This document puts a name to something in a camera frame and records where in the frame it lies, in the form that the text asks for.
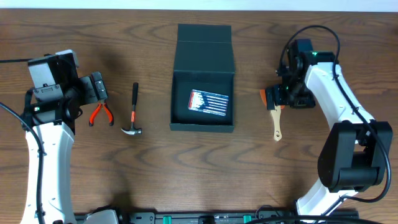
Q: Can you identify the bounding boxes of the red handled pliers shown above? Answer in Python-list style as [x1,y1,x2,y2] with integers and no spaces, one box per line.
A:
[88,100,115,127]

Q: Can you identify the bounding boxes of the orange scraper wooden handle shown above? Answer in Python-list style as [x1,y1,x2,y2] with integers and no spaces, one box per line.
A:
[259,89,284,141]

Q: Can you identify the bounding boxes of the small claw hammer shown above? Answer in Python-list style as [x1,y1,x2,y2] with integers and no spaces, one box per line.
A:
[121,82,142,136]

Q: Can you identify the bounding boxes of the blue precision screwdriver set case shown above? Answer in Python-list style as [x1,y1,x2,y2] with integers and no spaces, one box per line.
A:
[188,90,229,116]

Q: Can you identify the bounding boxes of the dark green box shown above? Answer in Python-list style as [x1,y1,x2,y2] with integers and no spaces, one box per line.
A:
[170,24,235,133]

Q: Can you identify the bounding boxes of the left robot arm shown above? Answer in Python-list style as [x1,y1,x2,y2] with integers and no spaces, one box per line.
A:
[21,72,108,223]

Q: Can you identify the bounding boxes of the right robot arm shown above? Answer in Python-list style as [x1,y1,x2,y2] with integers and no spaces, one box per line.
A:
[261,39,393,216]

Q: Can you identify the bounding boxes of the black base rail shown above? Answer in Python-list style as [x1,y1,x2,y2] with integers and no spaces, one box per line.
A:
[74,210,360,224]

